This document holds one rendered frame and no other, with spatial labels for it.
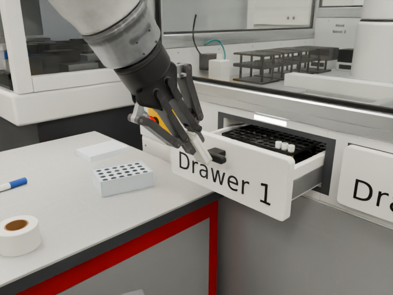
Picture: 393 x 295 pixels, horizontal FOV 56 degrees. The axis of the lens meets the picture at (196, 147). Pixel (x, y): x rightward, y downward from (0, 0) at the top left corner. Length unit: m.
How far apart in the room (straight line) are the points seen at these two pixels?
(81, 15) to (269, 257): 0.67
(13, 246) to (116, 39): 0.40
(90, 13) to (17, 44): 0.86
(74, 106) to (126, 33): 0.94
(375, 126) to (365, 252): 0.24
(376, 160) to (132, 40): 0.43
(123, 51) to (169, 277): 0.57
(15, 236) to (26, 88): 0.71
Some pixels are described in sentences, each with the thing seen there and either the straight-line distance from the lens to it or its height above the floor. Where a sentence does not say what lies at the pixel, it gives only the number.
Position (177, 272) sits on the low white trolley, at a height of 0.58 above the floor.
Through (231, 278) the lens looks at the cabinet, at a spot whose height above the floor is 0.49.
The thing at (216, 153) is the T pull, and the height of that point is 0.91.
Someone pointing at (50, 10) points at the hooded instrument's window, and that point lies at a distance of 1.36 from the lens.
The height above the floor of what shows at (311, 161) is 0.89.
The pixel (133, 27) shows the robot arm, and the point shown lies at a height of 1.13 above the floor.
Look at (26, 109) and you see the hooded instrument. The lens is 1.33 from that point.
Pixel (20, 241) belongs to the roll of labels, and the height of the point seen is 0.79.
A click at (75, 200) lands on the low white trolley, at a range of 0.86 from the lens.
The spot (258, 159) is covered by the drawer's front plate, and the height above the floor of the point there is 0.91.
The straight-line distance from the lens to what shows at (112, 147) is 1.11.
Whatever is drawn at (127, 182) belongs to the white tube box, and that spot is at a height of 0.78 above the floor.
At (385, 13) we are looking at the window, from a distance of 0.68.
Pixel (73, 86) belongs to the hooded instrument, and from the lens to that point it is 1.38.
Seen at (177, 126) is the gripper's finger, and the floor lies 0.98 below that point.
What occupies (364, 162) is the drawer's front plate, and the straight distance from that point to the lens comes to 0.68.
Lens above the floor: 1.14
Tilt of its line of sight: 19 degrees down
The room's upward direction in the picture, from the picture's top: straight up
